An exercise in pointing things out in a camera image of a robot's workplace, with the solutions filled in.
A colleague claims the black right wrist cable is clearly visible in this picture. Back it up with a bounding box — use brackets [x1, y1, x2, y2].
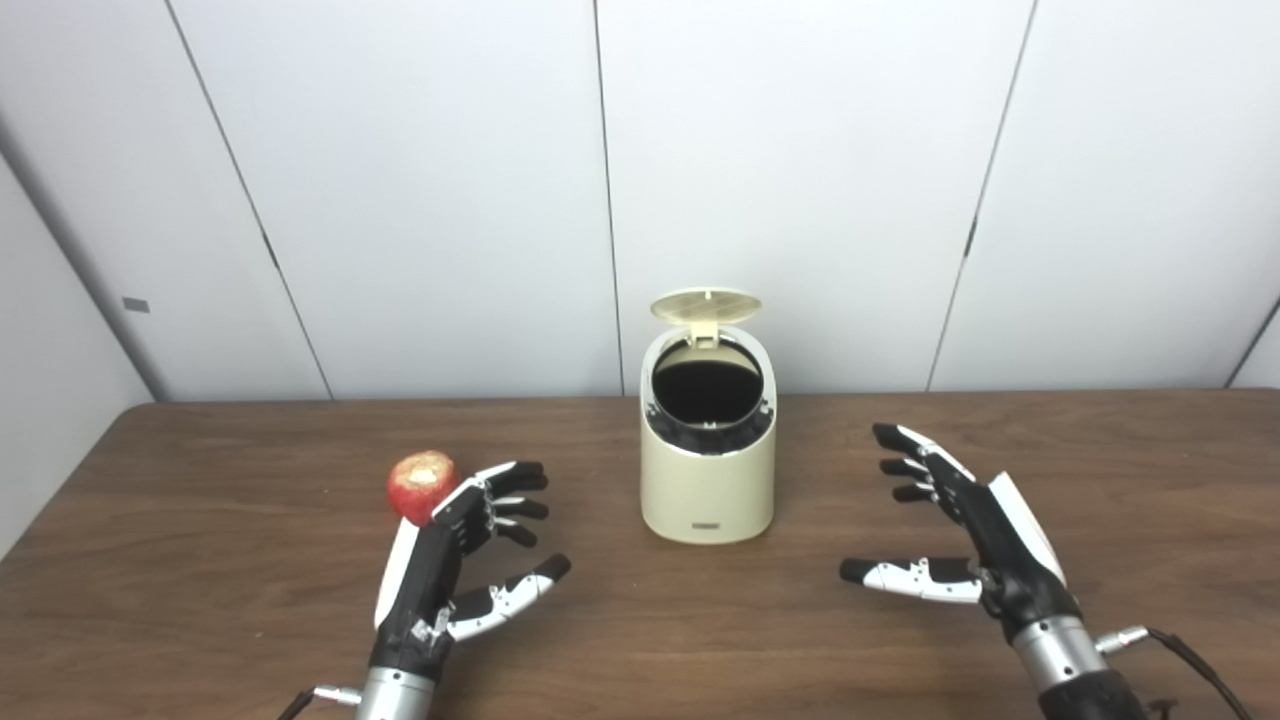
[1095, 625, 1251, 720]

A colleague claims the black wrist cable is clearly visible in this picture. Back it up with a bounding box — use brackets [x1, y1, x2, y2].
[1095, 625, 1251, 720]
[278, 685, 362, 720]

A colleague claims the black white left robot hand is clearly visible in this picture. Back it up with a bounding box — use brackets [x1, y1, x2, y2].
[370, 460, 573, 681]

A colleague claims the cream round bin lid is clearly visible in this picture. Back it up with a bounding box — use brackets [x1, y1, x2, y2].
[650, 288, 763, 349]

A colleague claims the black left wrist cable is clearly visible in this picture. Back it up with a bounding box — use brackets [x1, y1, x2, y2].
[278, 685, 362, 720]

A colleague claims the cream-colored bin body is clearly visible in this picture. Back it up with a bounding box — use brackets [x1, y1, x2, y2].
[640, 322, 778, 546]

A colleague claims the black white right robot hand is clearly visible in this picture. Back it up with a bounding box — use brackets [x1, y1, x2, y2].
[840, 422, 1086, 641]

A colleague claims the red apple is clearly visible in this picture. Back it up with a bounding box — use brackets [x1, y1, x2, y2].
[387, 450, 458, 527]

